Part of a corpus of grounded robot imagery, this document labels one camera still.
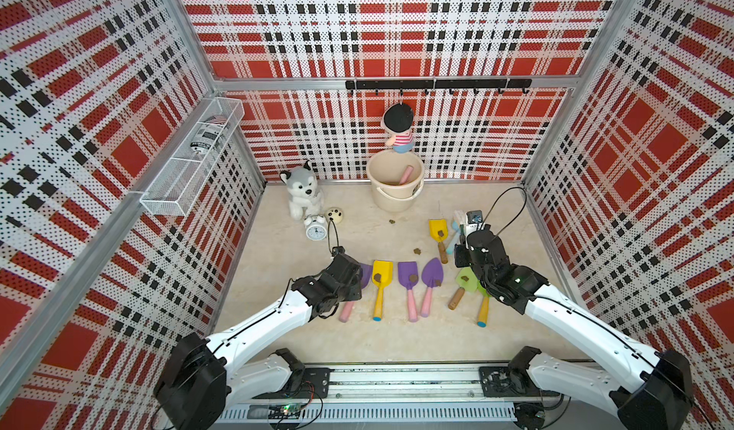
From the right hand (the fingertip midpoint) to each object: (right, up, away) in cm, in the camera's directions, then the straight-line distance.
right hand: (468, 237), depth 79 cm
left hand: (-32, -15, +5) cm, 36 cm away
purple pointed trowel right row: (-8, -15, +14) cm, 22 cm away
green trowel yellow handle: (+6, -24, +5) cm, 25 cm away
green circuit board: (-51, -43, -8) cm, 67 cm away
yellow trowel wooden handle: (-3, -1, +26) cm, 26 cm away
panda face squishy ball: (-42, +6, +28) cm, 51 cm away
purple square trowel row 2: (-15, -15, +14) cm, 26 cm away
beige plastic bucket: (-18, +20, +35) cm, 44 cm away
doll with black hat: (-19, +38, +14) cm, 44 cm away
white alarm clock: (-48, +1, +21) cm, 52 cm away
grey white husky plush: (-51, +12, +20) cm, 56 cm away
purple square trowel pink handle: (-15, +21, +32) cm, 41 cm away
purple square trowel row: (-35, -22, +7) cm, 42 cm away
